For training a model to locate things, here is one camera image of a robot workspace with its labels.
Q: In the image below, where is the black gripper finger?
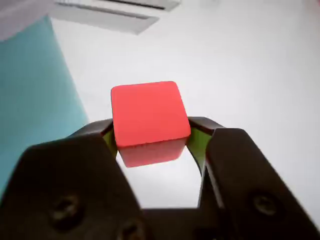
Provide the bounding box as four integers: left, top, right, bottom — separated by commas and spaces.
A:
185, 116, 320, 240
0, 118, 151, 240

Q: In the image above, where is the teal whale-shaped bin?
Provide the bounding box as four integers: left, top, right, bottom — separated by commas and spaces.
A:
0, 14, 91, 196

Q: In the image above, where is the silver table cable hatch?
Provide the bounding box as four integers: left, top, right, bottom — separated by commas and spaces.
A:
53, 1, 161, 36

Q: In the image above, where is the red cube block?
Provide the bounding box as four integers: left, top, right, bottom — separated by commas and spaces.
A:
110, 80, 192, 168

